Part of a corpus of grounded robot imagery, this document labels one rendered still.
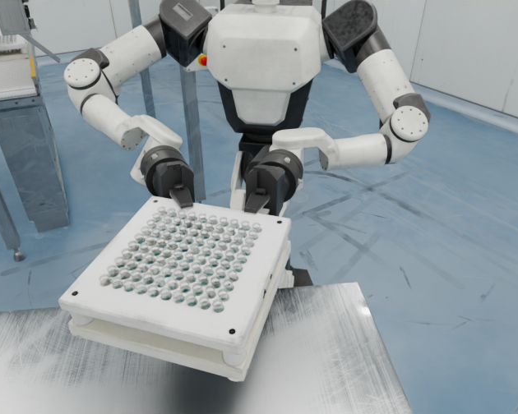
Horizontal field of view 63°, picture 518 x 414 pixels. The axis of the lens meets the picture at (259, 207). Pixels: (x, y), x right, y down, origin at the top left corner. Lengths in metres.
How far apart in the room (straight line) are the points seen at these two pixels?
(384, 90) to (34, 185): 1.89
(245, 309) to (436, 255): 1.90
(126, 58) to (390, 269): 1.60
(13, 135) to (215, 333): 1.93
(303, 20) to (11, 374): 0.87
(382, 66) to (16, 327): 0.88
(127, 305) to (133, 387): 0.19
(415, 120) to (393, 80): 0.11
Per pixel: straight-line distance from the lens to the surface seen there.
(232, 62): 1.04
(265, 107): 1.07
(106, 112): 0.99
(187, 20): 1.10
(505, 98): 4.06
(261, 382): 0.69
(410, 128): 0.93
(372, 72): 1.02
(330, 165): 0.89
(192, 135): 2.23
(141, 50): 1.09
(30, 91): 2.12
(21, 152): 2.36
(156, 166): 0.78
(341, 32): 1.05
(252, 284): 0.55
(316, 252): 2.21
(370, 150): 0.91
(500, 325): 2.12
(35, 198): 2.48
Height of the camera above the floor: 1.43
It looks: 35 degrees down
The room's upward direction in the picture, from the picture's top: straight up
